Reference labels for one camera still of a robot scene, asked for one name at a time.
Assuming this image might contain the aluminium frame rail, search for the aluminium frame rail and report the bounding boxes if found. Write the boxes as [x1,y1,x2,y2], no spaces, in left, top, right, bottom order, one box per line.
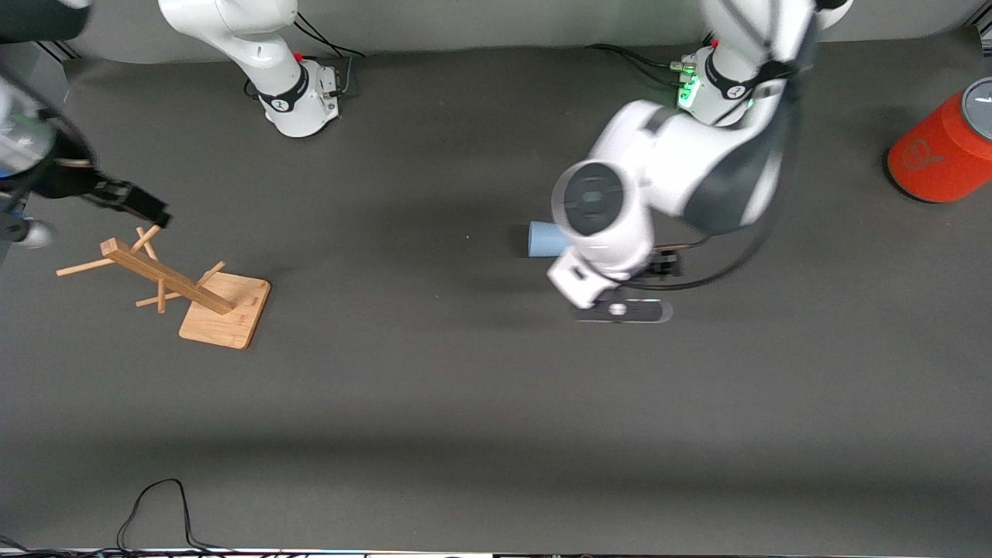
[34,37,80,62]

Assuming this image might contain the wooden mug tree rack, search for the wooden mug tree rack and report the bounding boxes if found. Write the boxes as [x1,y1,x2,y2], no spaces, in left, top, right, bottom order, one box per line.
[56,219,272,350]

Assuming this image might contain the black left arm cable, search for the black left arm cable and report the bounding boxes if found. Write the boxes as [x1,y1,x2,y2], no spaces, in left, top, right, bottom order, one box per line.
[618,15,819,295]

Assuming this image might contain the light blue cup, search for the light blue cup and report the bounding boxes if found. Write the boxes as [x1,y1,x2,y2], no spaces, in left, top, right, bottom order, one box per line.
[528,220,575,259]

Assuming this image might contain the black left base cables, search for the black left base cables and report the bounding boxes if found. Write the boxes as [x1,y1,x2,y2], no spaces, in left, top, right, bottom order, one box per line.
[584,42,695,88]

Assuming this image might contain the black base cables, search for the black base cables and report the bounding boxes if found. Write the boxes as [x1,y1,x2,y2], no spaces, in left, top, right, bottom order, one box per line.
[292,11,366,98]
[584,42,695,88]

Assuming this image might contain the orange cylinder with grey lid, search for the orange cylinder with grey lid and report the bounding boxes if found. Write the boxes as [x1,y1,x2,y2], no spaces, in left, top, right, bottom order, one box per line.
[887,77,992,205]

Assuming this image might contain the thin black looped cable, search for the thin black looped cable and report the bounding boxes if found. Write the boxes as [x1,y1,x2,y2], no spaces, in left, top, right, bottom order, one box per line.
[115,478,241,555]

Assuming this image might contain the black right base cables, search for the black right base cables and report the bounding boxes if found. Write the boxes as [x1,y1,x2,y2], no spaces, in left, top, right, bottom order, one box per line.
[292,11,366,98]

